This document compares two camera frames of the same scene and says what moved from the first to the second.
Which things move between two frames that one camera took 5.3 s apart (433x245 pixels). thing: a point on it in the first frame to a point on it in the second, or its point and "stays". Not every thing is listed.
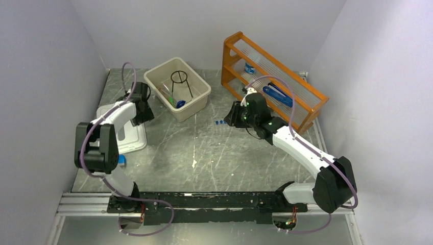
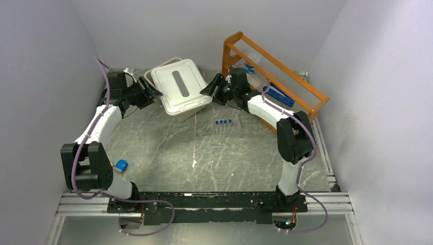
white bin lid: [129, 136] to [181, 83]
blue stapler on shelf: [276, 92] stays
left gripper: [148, 116] to [147, 98]
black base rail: [177, 207] stays
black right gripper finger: [232, 118] to [213, 88]
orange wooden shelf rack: [290, 97] stays
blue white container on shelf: [249, 69] stays
